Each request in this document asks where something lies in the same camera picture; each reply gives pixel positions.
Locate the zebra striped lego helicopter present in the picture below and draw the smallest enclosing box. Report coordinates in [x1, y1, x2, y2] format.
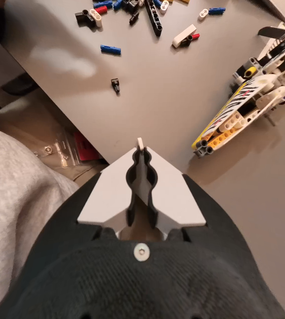
[192, 22, 285, 158]

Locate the pile of loose lego pieces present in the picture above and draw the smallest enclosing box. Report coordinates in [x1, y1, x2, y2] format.
[75, 0, 190, 37]

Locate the clear badge holder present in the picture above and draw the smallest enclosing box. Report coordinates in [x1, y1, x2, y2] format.
[34, 132, 101, 168]

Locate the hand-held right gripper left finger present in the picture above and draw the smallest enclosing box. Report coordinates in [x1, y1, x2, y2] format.
[77, 147, 140, 239]

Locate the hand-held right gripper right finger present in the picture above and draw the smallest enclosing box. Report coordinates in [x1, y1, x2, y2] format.
[137, 147, 207, 240]

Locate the white lego beam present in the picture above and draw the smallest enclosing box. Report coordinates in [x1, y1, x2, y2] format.
[172, 24, 201, 48]

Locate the person's grey hoodie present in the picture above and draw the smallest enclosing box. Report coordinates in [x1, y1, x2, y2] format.
[0, 123, 79, 319]

